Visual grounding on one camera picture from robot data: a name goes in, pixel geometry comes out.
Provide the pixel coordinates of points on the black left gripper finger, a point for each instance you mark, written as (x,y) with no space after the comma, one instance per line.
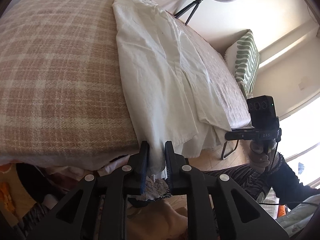
(131,177)
(184,178)

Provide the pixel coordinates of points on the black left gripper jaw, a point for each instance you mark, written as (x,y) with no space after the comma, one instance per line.
(240,134)

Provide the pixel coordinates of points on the white shirt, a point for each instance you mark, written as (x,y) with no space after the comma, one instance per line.
(167,88)

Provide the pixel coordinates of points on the black sleeved right forearm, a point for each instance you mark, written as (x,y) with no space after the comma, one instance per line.
(287,186)

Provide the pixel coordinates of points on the clothes pile under bed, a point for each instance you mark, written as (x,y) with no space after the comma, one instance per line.
(97,209)

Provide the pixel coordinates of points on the gloved right hand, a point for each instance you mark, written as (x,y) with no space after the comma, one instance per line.
(261,161)

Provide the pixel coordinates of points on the striped dark trouser leg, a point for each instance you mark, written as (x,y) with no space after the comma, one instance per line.
(253,182)

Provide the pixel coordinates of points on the green striped white pillow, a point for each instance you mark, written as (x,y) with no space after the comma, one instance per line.
(243,60)

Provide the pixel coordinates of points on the pink plaid bed blanket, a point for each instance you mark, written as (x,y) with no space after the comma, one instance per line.
(62,101)

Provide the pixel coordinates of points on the orange fabric item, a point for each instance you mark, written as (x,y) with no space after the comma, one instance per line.
(22,201)

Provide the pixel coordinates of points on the black tripod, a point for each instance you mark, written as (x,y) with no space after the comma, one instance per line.
(193,5)

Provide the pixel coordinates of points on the black camera box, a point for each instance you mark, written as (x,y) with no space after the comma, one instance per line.
(261,106)

